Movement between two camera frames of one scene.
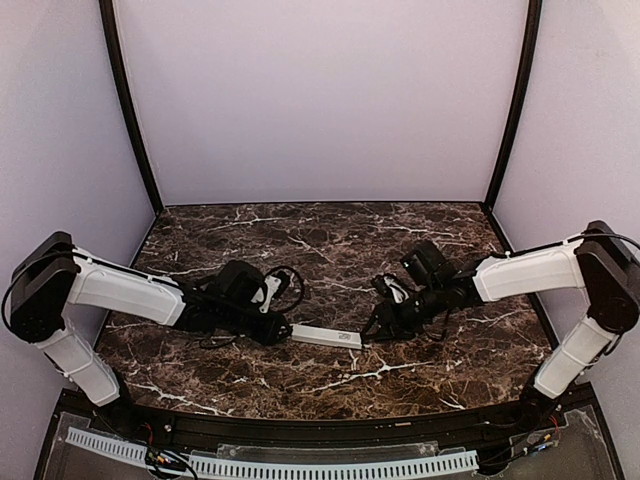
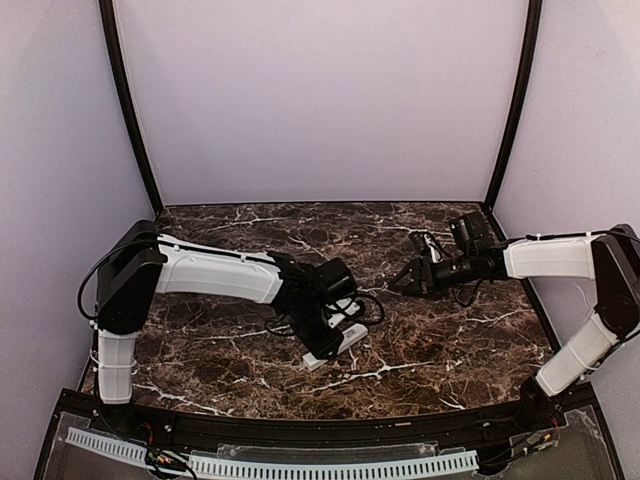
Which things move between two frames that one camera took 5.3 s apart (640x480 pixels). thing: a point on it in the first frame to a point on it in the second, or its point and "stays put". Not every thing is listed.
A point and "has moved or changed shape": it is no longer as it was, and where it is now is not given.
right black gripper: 393,320 to 426,273
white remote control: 322,335 has moved or changed shape
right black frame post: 535,7 stays put
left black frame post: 123,85 stays put
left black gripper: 270,329 to 326,345
